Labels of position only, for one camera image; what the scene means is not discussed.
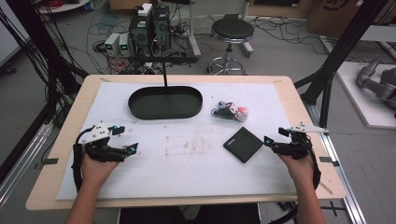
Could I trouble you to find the black computer tower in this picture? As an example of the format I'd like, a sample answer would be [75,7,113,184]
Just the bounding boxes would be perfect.
[151,5,172,51]
[128,11,154,58]

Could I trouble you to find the black round stool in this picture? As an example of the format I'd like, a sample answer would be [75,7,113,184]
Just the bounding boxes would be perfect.
[206,17,256,77]

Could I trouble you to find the white foam mat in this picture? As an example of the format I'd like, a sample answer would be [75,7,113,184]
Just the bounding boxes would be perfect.
[56,81,299,201]

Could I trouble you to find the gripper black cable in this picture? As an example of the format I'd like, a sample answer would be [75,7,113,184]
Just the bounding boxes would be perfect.
[71,128,94,193]
[268,132,322,224]

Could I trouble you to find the black T-shaped stand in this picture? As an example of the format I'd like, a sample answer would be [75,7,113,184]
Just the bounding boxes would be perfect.
[127,55,199,89]

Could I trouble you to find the person's legs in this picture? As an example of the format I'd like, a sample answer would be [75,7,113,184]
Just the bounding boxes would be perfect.
[119,203,262,224]

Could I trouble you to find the black square flat case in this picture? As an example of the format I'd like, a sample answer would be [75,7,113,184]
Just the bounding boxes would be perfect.
[222,126,265,164]

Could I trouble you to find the cardboard box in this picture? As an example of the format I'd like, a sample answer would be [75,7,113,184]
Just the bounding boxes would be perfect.
[305,0,396,35]

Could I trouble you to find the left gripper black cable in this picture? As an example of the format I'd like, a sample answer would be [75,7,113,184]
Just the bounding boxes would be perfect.
[71,128,94,193]

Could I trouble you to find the white platform board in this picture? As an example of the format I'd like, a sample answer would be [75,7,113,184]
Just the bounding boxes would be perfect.
[335,61,396,131]

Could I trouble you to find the black metal frame post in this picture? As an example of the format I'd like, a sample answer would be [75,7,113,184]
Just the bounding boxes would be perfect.
[293,0,390,129]
[0,0,91,185]

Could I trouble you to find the black oval tray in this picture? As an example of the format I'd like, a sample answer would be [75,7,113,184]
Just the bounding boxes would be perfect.
[127,85,204,121]

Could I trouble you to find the wooden table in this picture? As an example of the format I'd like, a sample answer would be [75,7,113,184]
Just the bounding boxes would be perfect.
[25,74,347,212]

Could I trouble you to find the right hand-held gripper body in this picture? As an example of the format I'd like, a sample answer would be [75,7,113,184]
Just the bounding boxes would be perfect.
[273,121,330,161]

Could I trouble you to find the person's right hand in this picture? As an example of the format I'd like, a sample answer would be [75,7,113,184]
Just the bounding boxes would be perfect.
[277,153,316,189]

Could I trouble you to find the grey power supply unit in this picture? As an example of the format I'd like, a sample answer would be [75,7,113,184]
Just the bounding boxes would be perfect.
[104,32,121,57]
[118,33,131,57]

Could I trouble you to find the small toy figure cluster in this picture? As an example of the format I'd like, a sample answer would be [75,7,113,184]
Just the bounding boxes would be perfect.
[210,100,250,123]

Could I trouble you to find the white box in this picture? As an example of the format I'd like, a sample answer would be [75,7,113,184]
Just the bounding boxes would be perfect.
[137,2,154,18]

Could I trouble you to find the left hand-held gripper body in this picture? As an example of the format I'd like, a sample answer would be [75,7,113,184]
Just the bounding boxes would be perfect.
[78,121,128,163]

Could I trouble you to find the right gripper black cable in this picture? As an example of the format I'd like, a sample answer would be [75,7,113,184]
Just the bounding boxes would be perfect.
[268,132,322,224]

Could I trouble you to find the black tape strip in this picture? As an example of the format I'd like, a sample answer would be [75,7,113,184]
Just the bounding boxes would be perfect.
[318,156,341,168]
[33,157,60,171]

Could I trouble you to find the floor cable bundle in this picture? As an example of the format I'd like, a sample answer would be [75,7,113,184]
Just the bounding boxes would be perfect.
[248,15,325,48]

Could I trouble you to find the person's left hand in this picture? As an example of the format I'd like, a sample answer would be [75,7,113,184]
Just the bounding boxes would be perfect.
[80,151,121,189]

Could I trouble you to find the aluminium rail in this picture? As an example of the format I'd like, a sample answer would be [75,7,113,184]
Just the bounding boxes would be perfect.
[0,122,54,207]
[305,102,369,224]

